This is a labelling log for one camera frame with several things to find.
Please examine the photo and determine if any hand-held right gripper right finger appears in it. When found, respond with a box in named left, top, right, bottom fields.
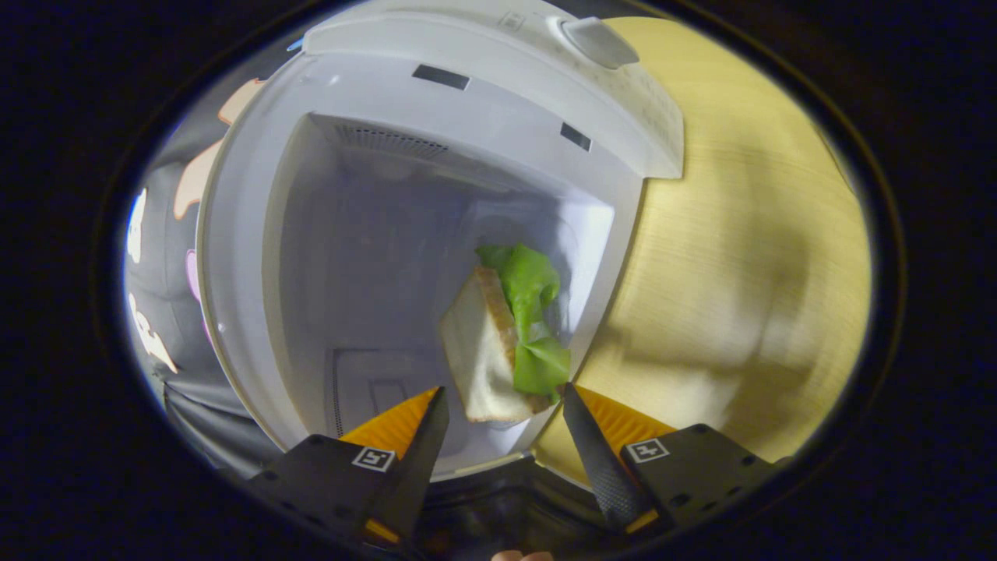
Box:
left=561, top=382, right=780, bottom=538

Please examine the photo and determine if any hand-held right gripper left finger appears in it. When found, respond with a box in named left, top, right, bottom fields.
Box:
left=245, top=386, right=451, bottom=558

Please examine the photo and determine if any sandwich with green lettuce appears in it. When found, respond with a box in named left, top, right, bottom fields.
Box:
left=440, top=243, right=572, bottom=424

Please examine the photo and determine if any white microwave oven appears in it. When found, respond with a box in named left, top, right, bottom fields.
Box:
left=195, top=0, right=686, bottom=554

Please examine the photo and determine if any black backdrop cloth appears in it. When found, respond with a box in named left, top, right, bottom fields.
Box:
left=125, top=47, right=312, bottom=476

